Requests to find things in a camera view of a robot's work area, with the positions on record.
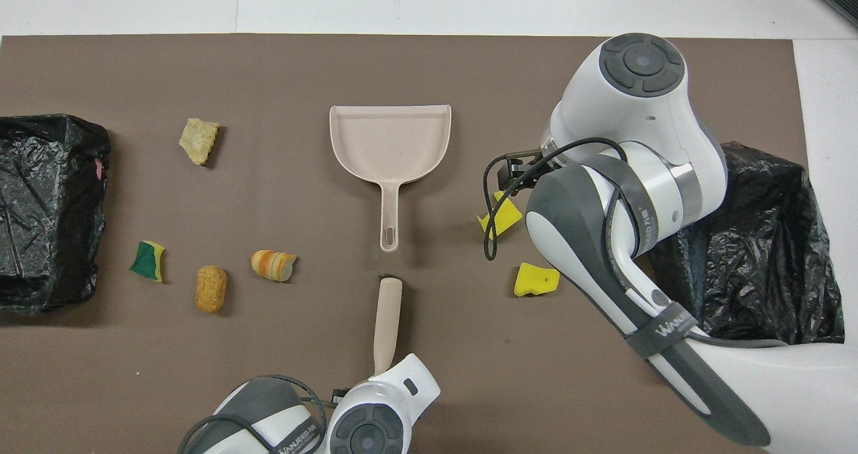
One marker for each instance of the notched yellow sponge piece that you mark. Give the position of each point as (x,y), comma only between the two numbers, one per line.
(506,218)

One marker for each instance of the beige brush with black bristles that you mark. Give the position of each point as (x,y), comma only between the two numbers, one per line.
(387,326)

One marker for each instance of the beige plastic dustpan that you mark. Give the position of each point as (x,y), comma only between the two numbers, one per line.
(389,145)

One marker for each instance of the small croissant bread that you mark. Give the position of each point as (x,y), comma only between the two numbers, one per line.
(273,266)

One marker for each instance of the brown oval bread roll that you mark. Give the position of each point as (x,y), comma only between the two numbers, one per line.
(210,290)

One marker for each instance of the green and yellow sponge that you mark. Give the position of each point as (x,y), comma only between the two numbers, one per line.
(147,261)

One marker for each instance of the pale bread slice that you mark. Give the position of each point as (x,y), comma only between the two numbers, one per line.
(198,140)

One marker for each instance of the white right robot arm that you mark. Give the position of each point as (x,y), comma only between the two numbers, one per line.
(643,125)

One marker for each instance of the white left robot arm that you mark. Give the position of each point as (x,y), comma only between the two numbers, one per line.
(375,427)

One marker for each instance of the tall bin with black bag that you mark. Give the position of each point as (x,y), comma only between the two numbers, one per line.
(771,259)

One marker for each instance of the shallow bin with black bag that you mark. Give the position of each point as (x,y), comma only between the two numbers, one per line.
(40,206)

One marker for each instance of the brown table mat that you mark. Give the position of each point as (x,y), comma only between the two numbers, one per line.
(268,72)

